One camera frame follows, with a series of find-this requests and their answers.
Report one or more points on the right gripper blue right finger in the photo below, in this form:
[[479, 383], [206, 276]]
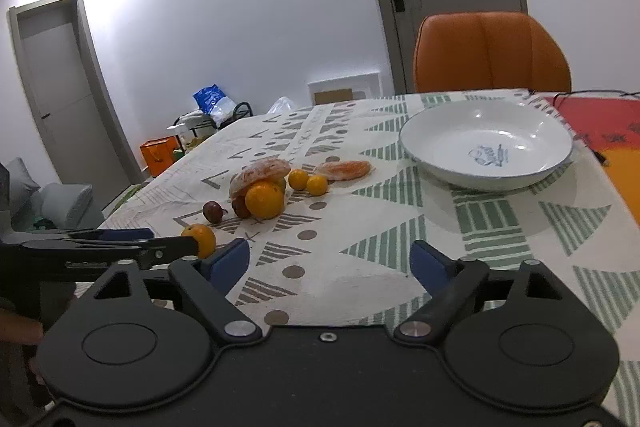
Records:
[[431, 268]]

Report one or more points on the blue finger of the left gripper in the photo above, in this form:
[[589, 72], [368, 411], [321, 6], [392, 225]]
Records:
[[125, 234]]

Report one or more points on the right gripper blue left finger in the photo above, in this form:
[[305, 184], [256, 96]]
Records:
[[225, 268]]

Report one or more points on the large orange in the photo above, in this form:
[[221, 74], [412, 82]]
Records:
[[264, 200]]

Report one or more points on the peeled pomelo segment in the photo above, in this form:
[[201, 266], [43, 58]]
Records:
[[264, 169], [347, 170]]

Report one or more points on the person's left hand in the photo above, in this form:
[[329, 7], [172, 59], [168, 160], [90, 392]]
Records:
[[20, 330]]

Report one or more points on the orange paper bag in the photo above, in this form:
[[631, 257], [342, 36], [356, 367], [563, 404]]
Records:
[[158, 154]]

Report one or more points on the grey left door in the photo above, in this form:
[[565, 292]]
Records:
[[67, 94]]

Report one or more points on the small yellow kumquat left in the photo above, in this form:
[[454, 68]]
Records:
[[298, 179]]

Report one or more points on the small yellow kumquat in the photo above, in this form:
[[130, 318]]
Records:
[[298, 179], [317, 185]]

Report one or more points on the small yellow kumquat right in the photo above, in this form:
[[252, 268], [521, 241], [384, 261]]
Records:
[[317, 185]]

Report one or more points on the patterned white tablecloth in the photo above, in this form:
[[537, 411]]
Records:
[[343, 258]]

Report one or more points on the white enamel plate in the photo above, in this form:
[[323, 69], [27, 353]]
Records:
[[488, 146]]

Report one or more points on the black metal rack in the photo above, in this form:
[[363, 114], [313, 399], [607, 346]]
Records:
[[200, 125]]

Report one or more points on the blue white plastic bag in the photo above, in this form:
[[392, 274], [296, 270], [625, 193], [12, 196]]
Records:
[[212, 101]]

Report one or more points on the clear plastic bag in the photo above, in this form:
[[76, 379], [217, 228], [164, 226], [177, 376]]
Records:
[[282, 105]]

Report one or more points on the white foam packaging board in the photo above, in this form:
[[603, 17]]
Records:
[[345, 89]]

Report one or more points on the orange leather chair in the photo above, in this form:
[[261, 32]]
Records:
[[487, 50]]

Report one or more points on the red orange cartoon mat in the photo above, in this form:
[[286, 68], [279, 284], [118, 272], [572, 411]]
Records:
[[610, 127]]

